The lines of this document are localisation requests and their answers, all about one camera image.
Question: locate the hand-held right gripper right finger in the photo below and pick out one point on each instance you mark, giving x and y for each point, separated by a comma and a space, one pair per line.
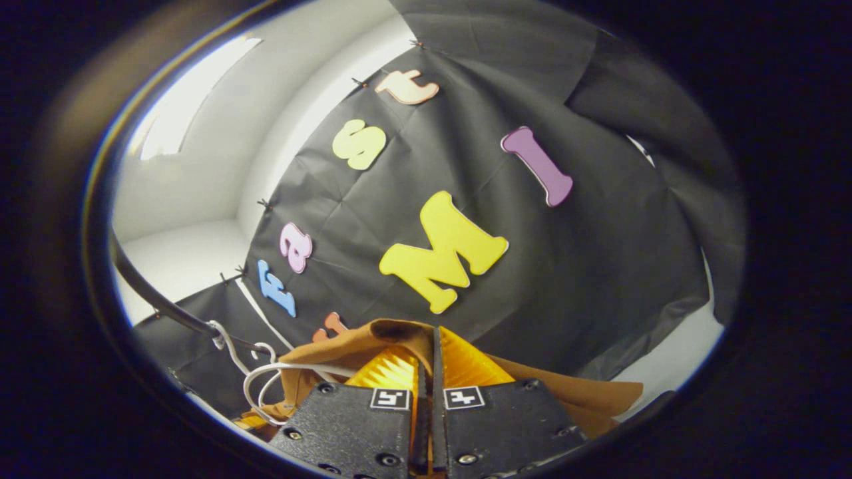
499, 426

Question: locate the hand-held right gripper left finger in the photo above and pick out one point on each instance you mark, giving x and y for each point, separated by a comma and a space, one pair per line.
346, 426

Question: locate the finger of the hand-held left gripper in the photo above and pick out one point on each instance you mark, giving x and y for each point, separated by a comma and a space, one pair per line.
251, 422

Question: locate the brown shirt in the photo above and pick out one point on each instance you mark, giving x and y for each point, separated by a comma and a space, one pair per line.
579, 399

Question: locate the black clothes rack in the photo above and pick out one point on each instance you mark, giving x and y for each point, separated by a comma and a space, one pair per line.
166, 307

